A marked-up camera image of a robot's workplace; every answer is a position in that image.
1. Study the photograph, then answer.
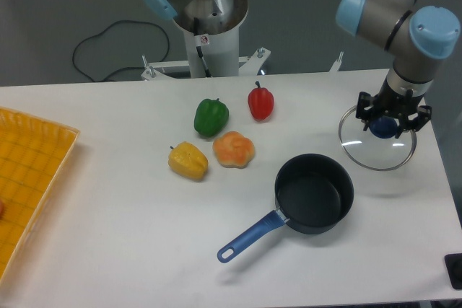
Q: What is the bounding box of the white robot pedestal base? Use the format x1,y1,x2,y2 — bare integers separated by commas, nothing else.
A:
144,0,271,78

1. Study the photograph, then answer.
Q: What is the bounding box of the glass lid with blue knob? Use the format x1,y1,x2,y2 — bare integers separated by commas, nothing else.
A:
338,106,417,171

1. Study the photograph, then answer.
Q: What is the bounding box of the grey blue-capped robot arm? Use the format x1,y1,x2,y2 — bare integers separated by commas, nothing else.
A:
143,0,461,138

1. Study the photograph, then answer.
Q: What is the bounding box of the yellow woven basket tray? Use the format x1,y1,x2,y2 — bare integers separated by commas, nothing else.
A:
1,107,80,279

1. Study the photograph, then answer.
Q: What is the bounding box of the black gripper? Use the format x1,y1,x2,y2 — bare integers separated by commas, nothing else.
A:
355,80,432,138

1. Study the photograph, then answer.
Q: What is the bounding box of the yellow bell pepper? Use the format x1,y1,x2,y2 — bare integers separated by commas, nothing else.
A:
168,141,209,180

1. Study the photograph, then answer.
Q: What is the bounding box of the black object at table corner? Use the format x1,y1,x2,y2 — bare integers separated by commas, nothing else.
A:
444,253,462,290

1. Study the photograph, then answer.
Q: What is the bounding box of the red bell pepper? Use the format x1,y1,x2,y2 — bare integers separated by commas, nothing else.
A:
248,81,274,121

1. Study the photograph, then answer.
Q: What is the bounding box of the green bell pepper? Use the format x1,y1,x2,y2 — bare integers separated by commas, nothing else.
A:
193,99,230,138

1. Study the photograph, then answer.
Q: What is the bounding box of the dark saucepan with blue handle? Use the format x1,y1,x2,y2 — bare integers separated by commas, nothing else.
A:
217,154,354,263

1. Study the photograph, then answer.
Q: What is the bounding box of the black cable on floor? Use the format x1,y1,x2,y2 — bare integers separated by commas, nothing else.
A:
72,19,170,83

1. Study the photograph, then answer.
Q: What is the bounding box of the orange bell pepper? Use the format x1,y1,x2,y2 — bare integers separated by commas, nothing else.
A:
212,131,256,169

